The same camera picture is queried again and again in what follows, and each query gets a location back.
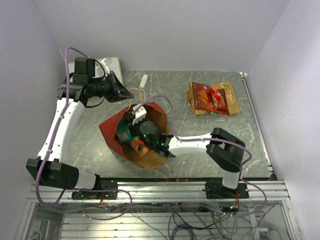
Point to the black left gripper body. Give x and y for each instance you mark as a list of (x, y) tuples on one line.
[(105, 87)]

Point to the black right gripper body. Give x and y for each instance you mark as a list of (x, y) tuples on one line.
[(134, 129)]

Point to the red paper bag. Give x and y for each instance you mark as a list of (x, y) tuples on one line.
[(150, 161)]

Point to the teal snack packet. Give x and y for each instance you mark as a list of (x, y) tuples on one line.
[(122, 132)]

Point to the colourful striped snack packet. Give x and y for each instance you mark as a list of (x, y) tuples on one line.
[(139, 147)]

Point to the red rice cracker mix bag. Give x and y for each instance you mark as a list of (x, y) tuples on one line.
[(218, 99)]

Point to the gold foil snack packet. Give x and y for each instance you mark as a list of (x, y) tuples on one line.
[(232, 104)]

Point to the red Doritos bag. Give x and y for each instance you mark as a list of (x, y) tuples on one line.
[(202, 99)]

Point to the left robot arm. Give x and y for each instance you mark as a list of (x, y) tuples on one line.
[(50, 167)]

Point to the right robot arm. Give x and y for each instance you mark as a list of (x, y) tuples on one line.
[(221, 146)]

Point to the small whiteboard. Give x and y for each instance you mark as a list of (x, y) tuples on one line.
[(116, 67)]

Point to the white marker eraser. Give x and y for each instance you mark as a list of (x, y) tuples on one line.
[(143, 82)]

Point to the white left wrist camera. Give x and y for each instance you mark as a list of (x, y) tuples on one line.
[(106, 62)]

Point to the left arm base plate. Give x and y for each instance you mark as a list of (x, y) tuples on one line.
[(105, 190)]

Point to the aluminium rail frame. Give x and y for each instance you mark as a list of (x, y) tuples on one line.
[(151, 207)]

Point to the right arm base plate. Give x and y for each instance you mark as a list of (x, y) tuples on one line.
[(215, 190)]

